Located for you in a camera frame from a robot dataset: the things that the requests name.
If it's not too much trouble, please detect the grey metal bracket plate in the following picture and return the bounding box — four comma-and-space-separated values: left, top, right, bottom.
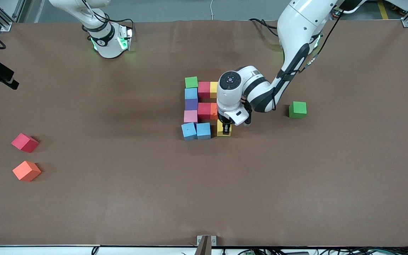
196, 235, 217, 247

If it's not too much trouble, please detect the brown table mat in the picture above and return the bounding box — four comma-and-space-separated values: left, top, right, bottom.
0, 19, 408, 247

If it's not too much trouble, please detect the pink foam cube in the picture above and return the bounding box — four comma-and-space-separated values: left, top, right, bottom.
184, 110, 199, 124

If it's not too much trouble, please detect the black base cable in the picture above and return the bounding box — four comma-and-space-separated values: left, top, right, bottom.
249, 18, 279, 36

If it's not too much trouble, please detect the dark camera mount pole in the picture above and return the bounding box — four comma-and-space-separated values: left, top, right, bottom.
194, 236, 212, 255

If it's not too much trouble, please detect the white table frame edge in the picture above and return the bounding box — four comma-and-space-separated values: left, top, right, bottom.
0, 244, 408, 255

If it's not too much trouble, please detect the black cable bundle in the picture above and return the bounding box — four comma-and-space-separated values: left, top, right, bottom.
222, 246, 408, 255

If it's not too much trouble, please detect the red foam cube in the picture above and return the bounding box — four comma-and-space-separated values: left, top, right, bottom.
197, 103, 211, 120
198, 81, 211, 99
11, 133, 39, 153

